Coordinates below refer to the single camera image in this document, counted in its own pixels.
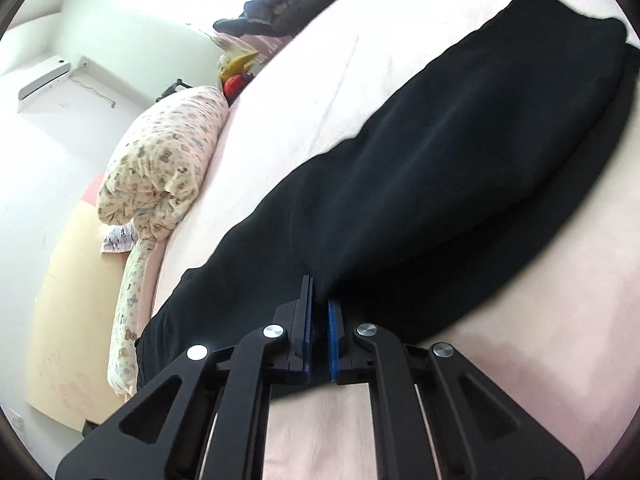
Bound black pants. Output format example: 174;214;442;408
137;0;639;386

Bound long floral pillow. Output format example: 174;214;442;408
106;240;155;399

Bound pink bed blanket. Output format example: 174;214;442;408
138;0;639;479

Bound cream headboard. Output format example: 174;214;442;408
25;200;125;431

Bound purple patterned pillow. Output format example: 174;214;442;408
101;222;138;254

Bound rolled floral quilt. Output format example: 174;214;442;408
96;86;229;240

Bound yellow plush toy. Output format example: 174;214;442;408
218;50;258;103

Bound white air conditioner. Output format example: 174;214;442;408
17;56;72;102

